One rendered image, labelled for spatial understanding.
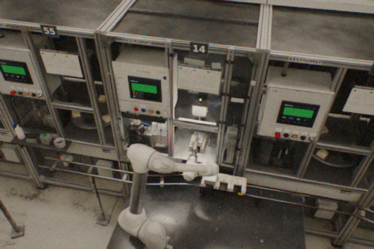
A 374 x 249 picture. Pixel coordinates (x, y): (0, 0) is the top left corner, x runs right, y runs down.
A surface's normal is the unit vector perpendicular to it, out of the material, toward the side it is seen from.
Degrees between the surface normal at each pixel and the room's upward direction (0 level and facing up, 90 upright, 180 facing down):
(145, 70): 90
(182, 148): 0
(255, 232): 0
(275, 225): 0
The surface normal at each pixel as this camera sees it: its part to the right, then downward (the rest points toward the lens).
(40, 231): 0.01, -0.74
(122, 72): -0.21, 0.66
